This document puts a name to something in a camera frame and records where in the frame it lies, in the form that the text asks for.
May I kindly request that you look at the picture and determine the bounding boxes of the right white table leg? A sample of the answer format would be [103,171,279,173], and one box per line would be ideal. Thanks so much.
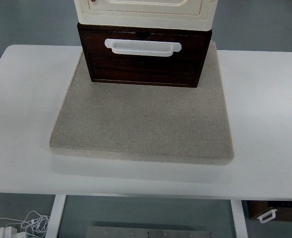
[231,200,248,238]

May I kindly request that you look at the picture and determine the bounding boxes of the brown wooden box on floor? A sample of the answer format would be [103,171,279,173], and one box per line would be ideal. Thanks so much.
[247,200,292,222]

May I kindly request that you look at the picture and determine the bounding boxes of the white plastic drawer handle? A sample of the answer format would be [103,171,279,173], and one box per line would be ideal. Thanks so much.
[104,39,182,57]

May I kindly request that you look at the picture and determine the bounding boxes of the beige fabric cushion pad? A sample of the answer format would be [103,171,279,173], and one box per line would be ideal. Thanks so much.
[50,42,234,165]

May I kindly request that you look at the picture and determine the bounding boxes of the dark wooden cabinet frame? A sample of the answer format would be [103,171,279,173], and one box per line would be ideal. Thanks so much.
[76,22,213,88]

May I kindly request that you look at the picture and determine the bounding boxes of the white handle on floor box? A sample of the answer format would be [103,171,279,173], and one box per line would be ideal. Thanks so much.
[257,209,278,224]

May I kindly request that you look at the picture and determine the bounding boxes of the left white table leg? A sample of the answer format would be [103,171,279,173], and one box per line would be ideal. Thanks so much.
[45,195,66,238]

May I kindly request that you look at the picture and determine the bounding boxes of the white table leg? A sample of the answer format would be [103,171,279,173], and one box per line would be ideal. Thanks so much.
[45,195,66,238]
[231,200,248,238]

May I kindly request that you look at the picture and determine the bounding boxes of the white tangled cable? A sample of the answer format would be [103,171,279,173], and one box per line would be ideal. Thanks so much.
[0,211,50,237]

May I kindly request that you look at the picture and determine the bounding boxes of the white power adapter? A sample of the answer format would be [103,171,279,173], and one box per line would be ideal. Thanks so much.
[0,227,18,238]

